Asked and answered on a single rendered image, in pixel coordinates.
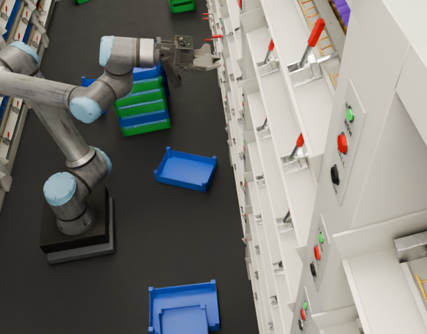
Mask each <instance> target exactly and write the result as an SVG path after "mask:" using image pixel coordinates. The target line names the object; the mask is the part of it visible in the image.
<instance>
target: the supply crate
mask: <svg viewBox="0 0 427 334"><path fill-rule="evenodd" d="M159 76H162V75H161V72H160V65H159V66H155V67H153V68H152V69H151V68H143V69H142V68H134V70H133V81H138V80H144V79H148V78H155V77H159Z"/></svg>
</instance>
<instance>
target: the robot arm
mask: <svg viewBox="0 0 427 334"><path fill-rule="evenodd" d="M192 59H193V63H192V62H191V61H192ZM159 60H160V64H161V65H162V67H163V69H164V70H165V72H166V74H167V75H168V77H169V79H170V81H171V83H172V84H173V86H174V87H175V88H177V87H180V86H181V76H180V75H179V74H178V72H177V70H176V68H177V69H178V70H183V71H187V72H194V73H196V72H205V71H208V70H212V69H215V68H218V67H221V65H222V64H217V63H214V64H213V62H216V61H218V60H220V57H218V56H215V55H212V54H211V47H210V44H204V45H203V46H202V48H201V49H195V50H193V39H192V36H180V35H176V36H175V38H174V41H173V39H172V41H169V40H161V37H156V42H155V43H154V39H148V38H129V37H118V36H103V37H102V38H101V45H100V56H99V64H100V65H101V66H104V67H105V73H104V74H103V75H102V76H101V77H99V78H98V79H97V80H95V81H94V82H93V83H92V84H91V85H90V86H89V87H83V86H76V85H70V84H66V83H60V82H54V81H50V80H45V78H44V76H43V75H42V74H41V72H40V69H39V67H38V66H37V64H38V63H39V57H38V55H37V53H36V52H35V51H34V50H33V49H32V48H31V47H30V46H29V45H27V44H25V43H23V42H20V41H16V42H13V43H12V44H9V45H7V47H5V48H4V49H2V50H1V51H0V97H5V96H8V95H9V96H12V97H17V98H19V99H24V100H27V101H28V103H29V104H30V106H31V107H32V109H33V110H34V112H35V113H36V114H37V116H38V118H39V119H40V120H41V121H42V123H43V125H44V126H45V127H46V129H47V130H48V132H49V133H50V134H51V136H52V138H53V139H54V140H55V141H56V143H57V145H58V146H59V147H60V149H61V150H62V152H63V153H64V155H65V156H66V158H67V159H66V166H67V167H68V168H69V170H68V171H67V172H62V173H61V172H58V173H56V174H54V175H52V176H51V177H49V179H48V180H47V181H46V183H45V185H44V195H45V198H46V201H47V202H48V203H49V204H50V207H51V208H52V210H53V211H54V213H55V215H56V225H57V226H58V228H59V230H60V231H61V232H62V233H63V234H66V235H78V234H81V233H83V232H85V231H86V230H88V229H89V228H90V227H91V226H92V225H93V224H94V222H95V218H96V212H95V210H94V208H93V206H92V205H91V204H90V203H88V202H86V200H85V198H86V197H87V196H88V195H89V194H90V193H91V192H92V191H93V190H94V189H95V188H96V187H97V186H98V185H99V184H100V183H101V182H102V181H103V180H104V179H105V178H106V177H107V176H108V174H109V172H110V171H111V169H112V164H111V162H110V159H109V157H108V156H107V155H106V154H105V153H104V152H103V151H101V150H100V149H98V148H95V147H92V146H88V145H87V144H86V142H85V141H84V139H83V137H82V136H81V135H80V133H79V131H78V130H77V128H76V127H75V125H74V124H73V122H72V120H71V119H70V117H69V116H68V114H67V113H66V111H71V113H72V114H73V115H74V117H76V118H77V119H78V120H80V121H82V122H84V123H92V122H94V120H96V119H98V118H99V117H100V116H101V114H102V113H103V112H104V111H106V110H107V109H108V108H109V107H110V106H111V105H112V104H113V103H114V102H115V101H117V100H122V99H126V98H127V97H128V96H129V95H130V94H131V93H132V88H133V85H134V83H133V68H151V69H152V68H153V67H154V65H155V66H159ZM65 110H66V111H65Z"/></svg>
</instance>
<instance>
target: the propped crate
mask: <svg viewBox="0 0 427 334"><path fill-rule="evenodd" d="M157 314H158V331H159V334H209V329H208V322H207V309H206V304H205V303H203V304H196V305H190V306H179V307H168V308H158V309H157Z"/></svg>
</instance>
